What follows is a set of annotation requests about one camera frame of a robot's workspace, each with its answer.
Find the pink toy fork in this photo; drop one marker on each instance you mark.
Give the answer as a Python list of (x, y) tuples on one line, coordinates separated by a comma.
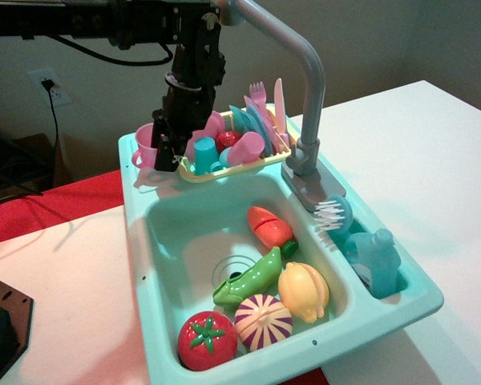
[(258, 100)]

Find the grey toy faucet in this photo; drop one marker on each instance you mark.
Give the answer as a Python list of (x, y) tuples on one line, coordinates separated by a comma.
[(311, 181)]

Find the red cloth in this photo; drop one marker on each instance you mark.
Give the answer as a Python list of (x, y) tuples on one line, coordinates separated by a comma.
[(59, 205)]

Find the yellow toy lemon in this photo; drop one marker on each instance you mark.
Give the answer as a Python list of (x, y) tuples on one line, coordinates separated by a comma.
[(303, 291)]

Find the pink toy cup with handle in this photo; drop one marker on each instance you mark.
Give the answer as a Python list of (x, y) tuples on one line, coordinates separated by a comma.
[(145, 155)]

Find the pink scalloped toy plate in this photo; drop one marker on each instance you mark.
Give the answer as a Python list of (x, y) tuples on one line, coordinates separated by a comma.
[(214, 126)]

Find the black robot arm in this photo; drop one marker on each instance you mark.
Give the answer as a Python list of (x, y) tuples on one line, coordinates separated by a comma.
[(197, 63)]

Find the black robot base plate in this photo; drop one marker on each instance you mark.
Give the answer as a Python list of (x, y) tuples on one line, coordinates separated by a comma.
[(16, 310)]

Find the red toy strawberry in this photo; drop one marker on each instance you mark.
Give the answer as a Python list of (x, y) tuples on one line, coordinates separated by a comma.
[(226, 140)]

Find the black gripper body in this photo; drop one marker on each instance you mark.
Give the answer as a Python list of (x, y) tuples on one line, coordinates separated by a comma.
[(185, 109)]

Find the blue toy plates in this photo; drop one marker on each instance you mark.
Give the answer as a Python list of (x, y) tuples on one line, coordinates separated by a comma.
[(246, 122)]

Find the cream dish rack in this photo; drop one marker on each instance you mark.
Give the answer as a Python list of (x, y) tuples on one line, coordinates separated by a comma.
[(187, 168)]

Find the orange toy carrot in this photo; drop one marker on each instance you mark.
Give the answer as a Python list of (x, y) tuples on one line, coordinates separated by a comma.
[(272, 231)]

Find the pink toy tumbler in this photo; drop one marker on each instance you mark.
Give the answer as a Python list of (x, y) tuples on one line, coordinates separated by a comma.
[(246, 150)]

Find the pink toy knife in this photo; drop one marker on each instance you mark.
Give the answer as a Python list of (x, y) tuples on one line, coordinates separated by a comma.
[(279, 103)]

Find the green toy pea pod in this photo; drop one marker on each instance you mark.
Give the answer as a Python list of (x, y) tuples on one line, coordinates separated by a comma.
[(255, 280)]

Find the teal toy sink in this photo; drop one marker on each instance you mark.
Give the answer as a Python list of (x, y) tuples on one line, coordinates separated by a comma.
[(186, 238)]

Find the teal dish brush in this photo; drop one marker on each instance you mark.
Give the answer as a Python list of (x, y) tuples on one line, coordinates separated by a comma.
[(334, 215)]

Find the blue toy soap bottle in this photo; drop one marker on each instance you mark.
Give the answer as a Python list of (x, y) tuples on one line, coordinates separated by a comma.
[(375, 260)]

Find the purple striped toy onion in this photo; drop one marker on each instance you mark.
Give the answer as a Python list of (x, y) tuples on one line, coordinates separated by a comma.
[(262, 320)]

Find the small teal toy cup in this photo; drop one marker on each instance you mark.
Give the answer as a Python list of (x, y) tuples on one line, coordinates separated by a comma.
[(222, 162)]

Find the white wall outlet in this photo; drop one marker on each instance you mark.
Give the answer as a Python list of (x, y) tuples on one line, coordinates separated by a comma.
[(48, 83)]

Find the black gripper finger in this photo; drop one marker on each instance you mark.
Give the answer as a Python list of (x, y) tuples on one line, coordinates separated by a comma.
[(167, 158), (159, 128)]

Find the red toy tomato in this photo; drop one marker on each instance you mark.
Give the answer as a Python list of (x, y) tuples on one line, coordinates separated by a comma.
[(206, 340)]

